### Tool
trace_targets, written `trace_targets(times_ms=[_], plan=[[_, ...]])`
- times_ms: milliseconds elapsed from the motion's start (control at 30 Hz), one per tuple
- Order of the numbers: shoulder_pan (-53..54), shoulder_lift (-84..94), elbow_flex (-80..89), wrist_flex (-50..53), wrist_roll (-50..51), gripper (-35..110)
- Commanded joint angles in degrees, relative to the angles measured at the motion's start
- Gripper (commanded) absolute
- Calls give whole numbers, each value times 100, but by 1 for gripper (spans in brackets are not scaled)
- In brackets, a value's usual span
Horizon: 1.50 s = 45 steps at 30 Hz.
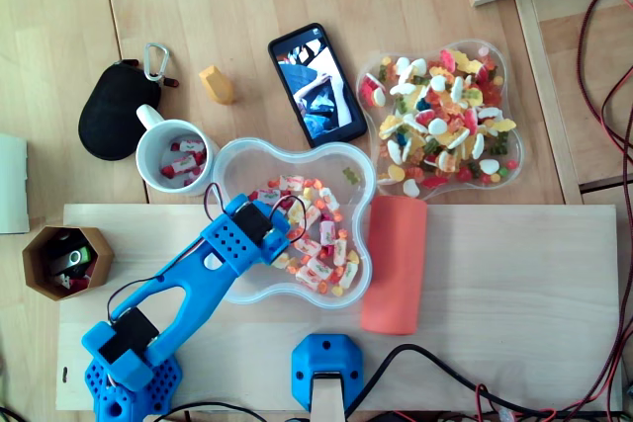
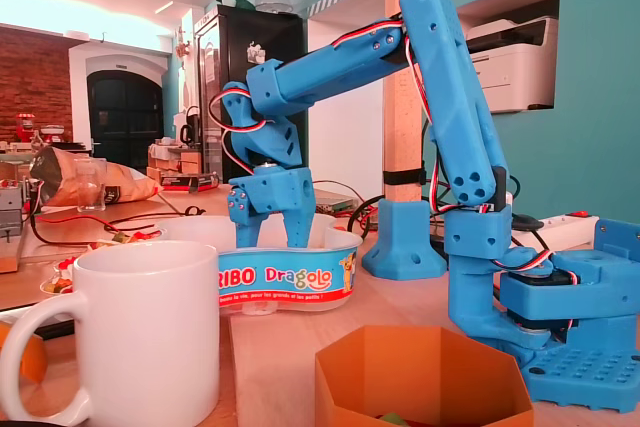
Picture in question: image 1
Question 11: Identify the wooden post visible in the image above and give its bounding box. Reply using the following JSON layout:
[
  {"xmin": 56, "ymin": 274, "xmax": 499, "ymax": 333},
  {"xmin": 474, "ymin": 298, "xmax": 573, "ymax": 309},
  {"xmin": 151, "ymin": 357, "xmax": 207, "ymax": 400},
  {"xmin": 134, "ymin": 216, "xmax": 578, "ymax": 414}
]
[{"xmin": 309, "ymin": 371, "xmax": 346, "ymax": 422}]

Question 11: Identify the large light wooden board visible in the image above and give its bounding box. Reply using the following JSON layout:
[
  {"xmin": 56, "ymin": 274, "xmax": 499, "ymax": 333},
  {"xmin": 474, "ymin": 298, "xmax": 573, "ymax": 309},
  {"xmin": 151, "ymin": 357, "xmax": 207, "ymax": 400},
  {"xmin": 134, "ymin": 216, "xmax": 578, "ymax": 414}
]
[{"xmin": 54, "ymin": 203, "xmax": 622, "ymax": 413}]

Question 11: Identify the black zip pouch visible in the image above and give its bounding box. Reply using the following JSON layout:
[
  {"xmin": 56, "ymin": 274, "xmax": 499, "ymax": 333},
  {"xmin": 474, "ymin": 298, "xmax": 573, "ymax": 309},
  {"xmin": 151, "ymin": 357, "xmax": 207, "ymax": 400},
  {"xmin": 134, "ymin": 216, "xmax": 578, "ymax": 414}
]
[{"xmin": 77, "ymin": 58, "xmax": 181, "ymax": 162}]

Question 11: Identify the orange hexagonal cup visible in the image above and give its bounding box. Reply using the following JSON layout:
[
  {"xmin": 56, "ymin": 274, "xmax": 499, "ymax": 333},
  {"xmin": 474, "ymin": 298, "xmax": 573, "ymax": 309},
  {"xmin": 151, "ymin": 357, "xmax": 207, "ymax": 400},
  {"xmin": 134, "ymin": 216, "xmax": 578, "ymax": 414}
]
[{"xmin": 22, "ymin": 225, "xmax": 116, "ymax": 302}]

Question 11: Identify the blue post base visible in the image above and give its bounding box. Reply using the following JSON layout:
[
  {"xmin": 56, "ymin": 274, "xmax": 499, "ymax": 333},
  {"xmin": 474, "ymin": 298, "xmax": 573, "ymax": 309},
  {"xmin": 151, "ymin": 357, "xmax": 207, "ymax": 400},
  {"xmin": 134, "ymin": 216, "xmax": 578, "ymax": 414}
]
[{"xmin": 290, "ymin": 333, "xmax": 365, "ymax": 413}]

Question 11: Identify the silver carabiner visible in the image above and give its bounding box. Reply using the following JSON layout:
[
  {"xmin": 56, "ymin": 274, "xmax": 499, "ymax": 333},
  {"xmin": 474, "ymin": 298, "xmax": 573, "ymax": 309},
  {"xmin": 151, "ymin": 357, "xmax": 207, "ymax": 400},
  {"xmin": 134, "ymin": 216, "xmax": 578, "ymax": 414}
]
[{"xmin": 142, "ymin": 42, "xmax": 171, "ymax": 82}]

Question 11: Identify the white ceramic mug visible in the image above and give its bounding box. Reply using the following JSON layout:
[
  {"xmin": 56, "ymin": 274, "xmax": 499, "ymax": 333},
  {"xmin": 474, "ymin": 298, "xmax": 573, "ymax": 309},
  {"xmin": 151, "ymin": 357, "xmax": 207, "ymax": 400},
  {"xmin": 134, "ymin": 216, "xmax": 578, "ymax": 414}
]
[{"xmin": 136, "ymin": 104, "xmax": 221, "ymax": 197}]

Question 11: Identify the salmon pink cylinder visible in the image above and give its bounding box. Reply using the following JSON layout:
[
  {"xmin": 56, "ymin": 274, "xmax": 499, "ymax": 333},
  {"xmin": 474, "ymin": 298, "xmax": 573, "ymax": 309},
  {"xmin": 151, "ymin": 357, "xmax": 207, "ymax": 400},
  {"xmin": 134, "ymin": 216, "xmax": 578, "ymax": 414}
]
[{"xmin": 360, "ymin": 194, "xmax": 429, "ymax": 337}]

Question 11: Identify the yellow wooden block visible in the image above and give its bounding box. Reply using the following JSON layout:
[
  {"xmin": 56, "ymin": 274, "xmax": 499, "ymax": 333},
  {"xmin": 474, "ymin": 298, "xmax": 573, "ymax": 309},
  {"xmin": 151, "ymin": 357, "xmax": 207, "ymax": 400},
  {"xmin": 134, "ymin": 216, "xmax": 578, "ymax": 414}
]
[{"xmin": 197, "ymin": 64, "xmax": 235, "ymax": 106}]

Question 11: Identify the red white USB stick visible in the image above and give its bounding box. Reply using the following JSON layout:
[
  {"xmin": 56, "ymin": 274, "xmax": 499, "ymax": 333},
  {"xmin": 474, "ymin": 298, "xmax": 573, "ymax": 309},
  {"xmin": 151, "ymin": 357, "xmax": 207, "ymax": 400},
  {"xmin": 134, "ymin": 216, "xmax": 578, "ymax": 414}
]
[{"xmin": 54, "ymin": 271, "xmax": 93, "ymax": 291}]

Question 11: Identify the Haribo Dragolo candy tub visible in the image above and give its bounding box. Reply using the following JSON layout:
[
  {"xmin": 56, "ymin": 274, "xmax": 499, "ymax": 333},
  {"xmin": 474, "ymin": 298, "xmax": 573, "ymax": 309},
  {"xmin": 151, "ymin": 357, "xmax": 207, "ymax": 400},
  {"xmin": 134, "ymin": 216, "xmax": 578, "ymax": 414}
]
[{"xmin": 211, "ymin": 137, "xmax": 376, "ymax": 308}]

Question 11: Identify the white flat box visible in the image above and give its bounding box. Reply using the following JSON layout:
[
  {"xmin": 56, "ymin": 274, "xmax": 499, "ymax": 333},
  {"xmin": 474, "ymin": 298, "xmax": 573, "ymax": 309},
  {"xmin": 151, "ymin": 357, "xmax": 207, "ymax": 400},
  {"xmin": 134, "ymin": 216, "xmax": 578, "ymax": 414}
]
[{"xmin": 0, "ymin": 133, "xmax": 30, "ymax": 235}]

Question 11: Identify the black smartphone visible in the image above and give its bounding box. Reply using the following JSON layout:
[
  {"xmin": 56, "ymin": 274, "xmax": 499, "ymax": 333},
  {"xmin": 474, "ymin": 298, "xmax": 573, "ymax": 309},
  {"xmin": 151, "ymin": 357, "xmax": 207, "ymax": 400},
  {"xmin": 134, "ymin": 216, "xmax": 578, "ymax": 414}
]
[{"xmin": 267, "ymin": 22, "xmax": 369, "ymax": 149}]

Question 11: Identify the red black braided cable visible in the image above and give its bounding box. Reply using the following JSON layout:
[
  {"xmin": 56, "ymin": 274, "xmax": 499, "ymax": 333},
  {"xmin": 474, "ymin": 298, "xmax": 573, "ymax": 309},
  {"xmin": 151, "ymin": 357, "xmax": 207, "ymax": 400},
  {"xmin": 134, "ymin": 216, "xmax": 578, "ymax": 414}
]
[{"xmin": 576, "ymin": 0, "xmax": 633, "ymax": 413}]

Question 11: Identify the black power cable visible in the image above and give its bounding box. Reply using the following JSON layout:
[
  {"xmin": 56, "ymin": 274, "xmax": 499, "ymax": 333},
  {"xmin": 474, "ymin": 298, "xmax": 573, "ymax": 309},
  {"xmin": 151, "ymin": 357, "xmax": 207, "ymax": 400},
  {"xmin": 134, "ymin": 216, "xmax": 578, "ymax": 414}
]
[{"xmin": 343, "ymin": 342, "xmax": 550, "ymax": 416}]

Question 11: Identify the clear lid with gummies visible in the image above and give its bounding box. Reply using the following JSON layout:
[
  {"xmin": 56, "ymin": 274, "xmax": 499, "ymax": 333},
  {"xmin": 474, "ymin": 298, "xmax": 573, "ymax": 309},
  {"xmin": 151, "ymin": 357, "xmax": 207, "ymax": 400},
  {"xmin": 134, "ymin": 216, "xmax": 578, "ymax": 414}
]
[{"xmin": 355, "ymin": 38, "xmax": 526, "ymax": 202}]

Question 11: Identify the black silver USB stick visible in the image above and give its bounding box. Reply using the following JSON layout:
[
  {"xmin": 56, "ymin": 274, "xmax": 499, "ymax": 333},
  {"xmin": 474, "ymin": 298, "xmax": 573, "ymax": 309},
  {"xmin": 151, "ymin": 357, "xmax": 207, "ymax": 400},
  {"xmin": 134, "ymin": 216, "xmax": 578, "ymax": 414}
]
[{"xmin": 47, "ymin": 245, "xmax": 94, "ymax": 276}]

